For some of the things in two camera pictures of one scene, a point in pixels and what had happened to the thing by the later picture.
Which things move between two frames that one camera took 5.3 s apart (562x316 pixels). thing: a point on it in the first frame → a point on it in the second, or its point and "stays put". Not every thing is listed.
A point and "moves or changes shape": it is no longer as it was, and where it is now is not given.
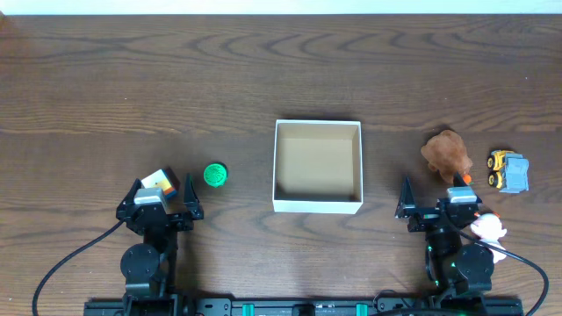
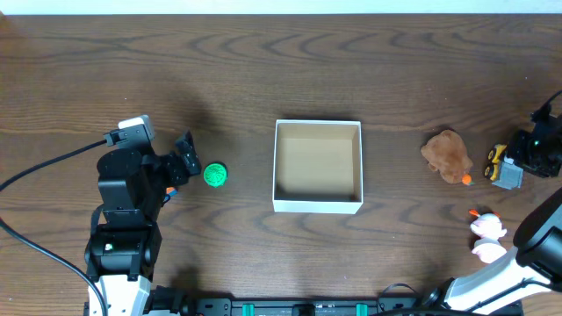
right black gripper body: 429,215 → 541,155
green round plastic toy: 215,174 stays put
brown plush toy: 446,153 stays put
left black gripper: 176,219 → 178,162
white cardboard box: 318,167 stays put
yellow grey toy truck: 509,171 moves or changes shape
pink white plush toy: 488,227 stays put
